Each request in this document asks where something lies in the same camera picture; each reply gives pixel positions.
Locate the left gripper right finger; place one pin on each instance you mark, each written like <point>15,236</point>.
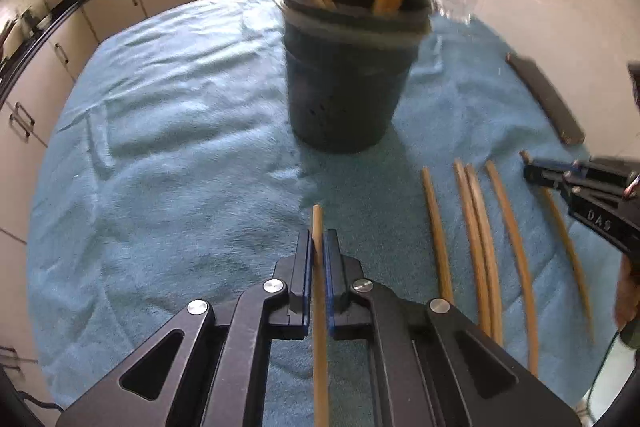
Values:
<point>344,314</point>

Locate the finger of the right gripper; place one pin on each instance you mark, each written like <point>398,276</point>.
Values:
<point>552,177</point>
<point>554,166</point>

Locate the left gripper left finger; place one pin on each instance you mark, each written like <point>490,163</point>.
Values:
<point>291,316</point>

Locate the wooden chopstick eight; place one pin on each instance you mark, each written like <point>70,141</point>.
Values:
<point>552,214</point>

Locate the wooden chopstick four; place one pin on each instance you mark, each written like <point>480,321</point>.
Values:
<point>438,237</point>

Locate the wooden chopstick three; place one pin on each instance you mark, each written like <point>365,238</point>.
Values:
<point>319,334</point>

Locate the lower kitchen cabinets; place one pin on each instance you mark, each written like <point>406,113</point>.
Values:
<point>35,90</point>

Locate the person's right hand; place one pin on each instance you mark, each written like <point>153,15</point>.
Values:
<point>627,295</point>

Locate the dark sheathed knife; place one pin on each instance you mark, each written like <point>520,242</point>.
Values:
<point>551,102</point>

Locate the wooden chopstick six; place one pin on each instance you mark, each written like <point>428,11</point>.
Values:
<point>490,260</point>

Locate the wooden chopstick five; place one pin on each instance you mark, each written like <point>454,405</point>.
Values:
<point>476,248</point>

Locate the wooden chopstick seven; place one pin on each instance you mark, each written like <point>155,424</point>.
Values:
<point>521,263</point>

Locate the blue towel table cover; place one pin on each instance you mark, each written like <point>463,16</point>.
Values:
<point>173,174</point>

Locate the dark green utensil holder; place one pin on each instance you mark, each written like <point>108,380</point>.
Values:
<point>347,67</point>

